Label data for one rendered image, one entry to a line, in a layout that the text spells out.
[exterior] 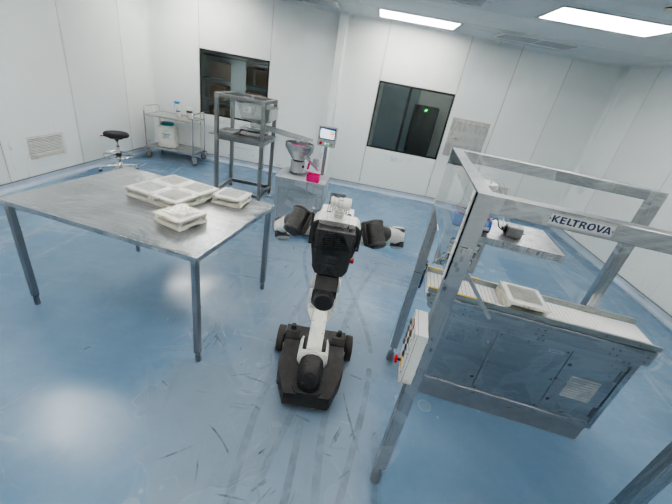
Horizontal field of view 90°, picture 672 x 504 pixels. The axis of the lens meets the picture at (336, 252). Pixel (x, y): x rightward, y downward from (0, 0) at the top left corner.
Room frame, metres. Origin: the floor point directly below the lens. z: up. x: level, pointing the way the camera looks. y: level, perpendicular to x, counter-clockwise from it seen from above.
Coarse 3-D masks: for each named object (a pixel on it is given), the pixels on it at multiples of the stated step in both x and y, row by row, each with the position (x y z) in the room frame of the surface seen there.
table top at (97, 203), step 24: (24, 192) 2.09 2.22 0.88; (48, 192) 2.16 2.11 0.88; (72, 192) 2.24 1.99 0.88; (96, 192) 2.31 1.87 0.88; (120, 192) 2.40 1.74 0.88; (48, 216) 1.86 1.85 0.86; (72, 216) 1.88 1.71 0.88; (96, 216) 1.94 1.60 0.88; (120, 216) 2.01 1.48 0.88; (144, 216) 2.07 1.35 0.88; (216, 216) 2.29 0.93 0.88; (240, 216) 2.37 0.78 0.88; (144, 240) 1.76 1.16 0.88; (168, 240) 1.81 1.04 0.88; (192, 240) 1.87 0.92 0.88; (216, 240) 1.93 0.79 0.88
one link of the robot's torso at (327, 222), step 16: (320, 224) 1.60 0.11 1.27; (336, 224) 1.63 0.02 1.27; (352, 224) 1.67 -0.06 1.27; (320, 240) 1.54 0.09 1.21; (336, 240) 1.71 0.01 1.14; (352, 240) 1.54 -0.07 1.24; (320, 256) 1.55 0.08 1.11; (336, 256) 1.55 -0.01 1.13; (352, 256) 1.66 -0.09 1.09; (320, 272) 1.58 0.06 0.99; (336, 272) 1.58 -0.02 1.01
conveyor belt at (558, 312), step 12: (432, 276) 1.98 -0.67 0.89; (468, 288) 1.91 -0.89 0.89; (480, 288) 1.94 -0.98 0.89; (492, 288) 1.97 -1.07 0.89; (492, 300) 1.82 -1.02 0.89; (552, 312) 1.81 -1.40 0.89; (564, 312) 1.84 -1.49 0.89; (576, 312) 1.86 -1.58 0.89; (552, 324) 1.68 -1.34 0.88; (576, 324) 1.72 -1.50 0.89; (588, 324) 1.75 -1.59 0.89; (600, 324) 1.77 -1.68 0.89; (612, 324) 1.80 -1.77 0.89; (624, 324) 1.83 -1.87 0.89; (624, 336) 1.69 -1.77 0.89; (636, 336) 1.71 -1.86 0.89
